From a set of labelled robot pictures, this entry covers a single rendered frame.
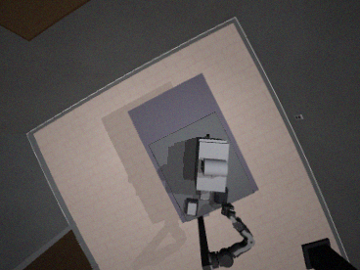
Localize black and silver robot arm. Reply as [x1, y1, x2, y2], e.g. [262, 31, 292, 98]
[208, 208, 255, 270]

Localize grey horizontal cylinder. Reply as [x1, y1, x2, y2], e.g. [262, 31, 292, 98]
[202, 158, 228, 177]

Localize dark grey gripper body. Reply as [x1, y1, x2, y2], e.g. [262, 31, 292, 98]
[221, 204, 234, 216]

